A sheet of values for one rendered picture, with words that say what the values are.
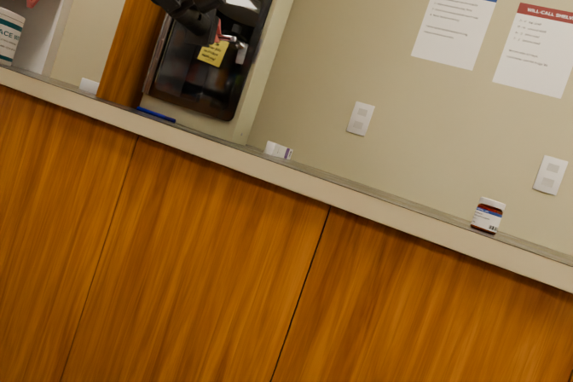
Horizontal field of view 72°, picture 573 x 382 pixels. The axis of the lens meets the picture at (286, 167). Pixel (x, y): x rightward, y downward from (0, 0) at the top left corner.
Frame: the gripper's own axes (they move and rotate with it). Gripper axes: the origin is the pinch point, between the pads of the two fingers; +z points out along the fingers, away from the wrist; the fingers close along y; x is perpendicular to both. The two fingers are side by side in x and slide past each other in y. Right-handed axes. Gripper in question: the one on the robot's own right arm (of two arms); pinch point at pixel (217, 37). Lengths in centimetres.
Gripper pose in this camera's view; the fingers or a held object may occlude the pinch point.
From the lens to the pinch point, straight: 113.9
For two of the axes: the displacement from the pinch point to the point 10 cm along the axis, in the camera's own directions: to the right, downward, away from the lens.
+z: 2.9, 0.6, 9.6
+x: -9.3, -2.3, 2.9
